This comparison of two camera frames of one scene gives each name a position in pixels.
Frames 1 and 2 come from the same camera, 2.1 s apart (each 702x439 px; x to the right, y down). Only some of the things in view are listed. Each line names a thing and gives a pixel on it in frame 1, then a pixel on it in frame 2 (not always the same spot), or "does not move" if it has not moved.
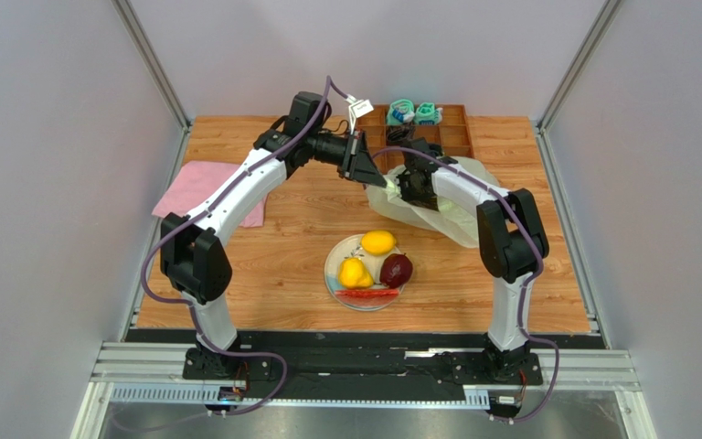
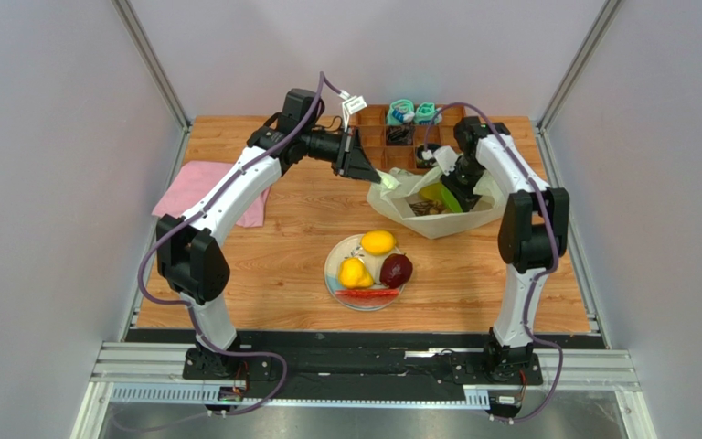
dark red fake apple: x=396 y=270 does not move
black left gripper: x=360 y=166 does not move
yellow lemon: x=378 y=242 does not move
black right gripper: x=411 y=185 → x=463 y=180
